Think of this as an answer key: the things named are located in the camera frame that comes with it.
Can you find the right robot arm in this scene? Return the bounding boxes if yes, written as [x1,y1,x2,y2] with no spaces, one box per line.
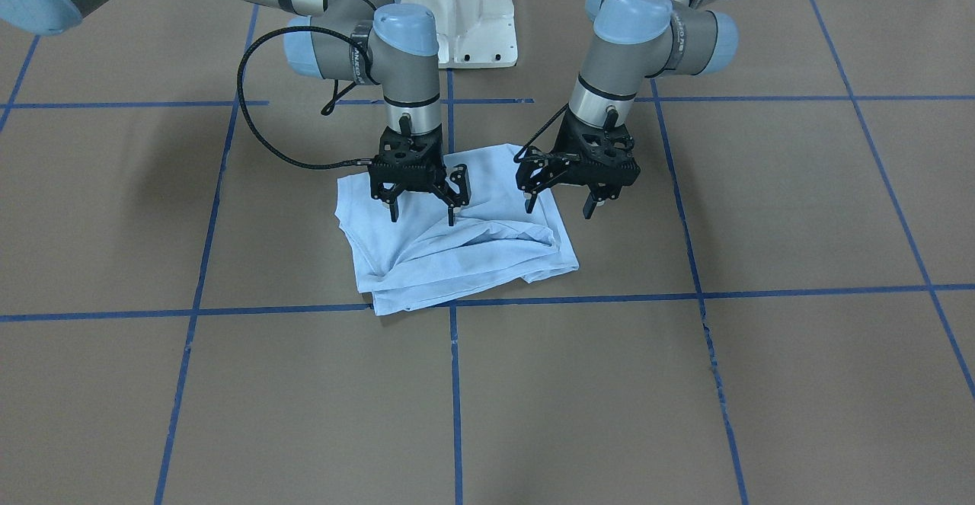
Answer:
[2,0,470,225]

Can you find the black camera cable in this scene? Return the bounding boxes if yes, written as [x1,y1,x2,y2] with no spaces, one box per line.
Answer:
[513,101,571,165]
[236,25,378,171]

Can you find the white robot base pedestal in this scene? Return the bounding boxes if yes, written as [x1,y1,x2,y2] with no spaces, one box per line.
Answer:
[404,0,519,70]

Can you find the light blue t-shirt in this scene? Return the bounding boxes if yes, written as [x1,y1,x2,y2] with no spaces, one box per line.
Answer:
[335,144,580,315]

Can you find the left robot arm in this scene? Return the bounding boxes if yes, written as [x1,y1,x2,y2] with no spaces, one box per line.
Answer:
[514,0,953,218]

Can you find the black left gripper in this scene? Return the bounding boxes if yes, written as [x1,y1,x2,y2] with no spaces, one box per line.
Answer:
[515,113,641,220]

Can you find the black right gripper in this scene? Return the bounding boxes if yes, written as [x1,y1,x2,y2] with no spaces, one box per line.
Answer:
[369,126,470,227]

